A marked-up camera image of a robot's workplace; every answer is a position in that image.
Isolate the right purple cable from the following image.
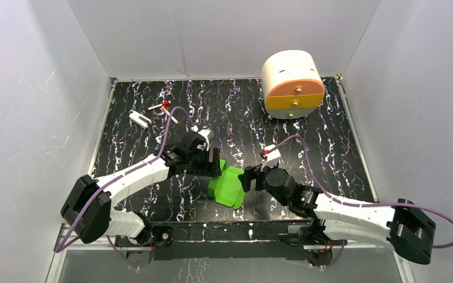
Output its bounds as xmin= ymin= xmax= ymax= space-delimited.
xmin=265 ymin=134 xmax=453 ymax=270

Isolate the green paper box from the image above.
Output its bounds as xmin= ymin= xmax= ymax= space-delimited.
xmin=208 ymin=159 xmax=245 ymax=209

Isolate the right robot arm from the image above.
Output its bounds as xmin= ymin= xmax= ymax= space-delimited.
xmin=238 ymin=165 xmax=436 ymax=265

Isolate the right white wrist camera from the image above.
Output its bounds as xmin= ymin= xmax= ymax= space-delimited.
xmin=261 ymin=144 xmax=281 ymax=170

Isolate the pink tube pen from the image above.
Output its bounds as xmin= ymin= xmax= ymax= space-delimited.
xmin=161 ymin=106 xmax=180 ymax=125

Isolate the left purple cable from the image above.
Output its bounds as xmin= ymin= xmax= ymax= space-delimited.
xmin=54 ymin=106 xmax=196 ymax=270

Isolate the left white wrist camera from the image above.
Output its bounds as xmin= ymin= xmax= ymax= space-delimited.
xmin=191 ymin=126 xmax=214 ymax=151

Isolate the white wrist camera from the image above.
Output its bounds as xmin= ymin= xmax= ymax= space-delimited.
xmin=191 ymin=126 xmax=214 ymax=151
xmin=261 ymin=144 xmax=281 ymax=170

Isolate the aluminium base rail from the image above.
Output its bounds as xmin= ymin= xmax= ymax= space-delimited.
xmin=54 ymin=222 xmax=403 ymax=252

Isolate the round cream drawer cabinet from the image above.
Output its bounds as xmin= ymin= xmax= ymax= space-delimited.
xmin=261 ymin=50 xmax=325 ymax=120

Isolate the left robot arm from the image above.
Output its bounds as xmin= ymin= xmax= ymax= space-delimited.
xmin=60 ymin=129 xmax=222 ymax=245

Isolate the purple cable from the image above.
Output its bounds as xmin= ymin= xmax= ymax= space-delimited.
xmin=54 ymin=106 xmax=196 ymax=270
xmin=265 ymin=134 xmax=453 ymax=270

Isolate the red capped marker pen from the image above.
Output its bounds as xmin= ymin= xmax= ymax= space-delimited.
xmin=147 ymin=100 xmax=171 ymax=111

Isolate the small white plastic clip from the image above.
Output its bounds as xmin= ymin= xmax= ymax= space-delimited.
xmin=129 ymin=111 xmax=152 ymax=129

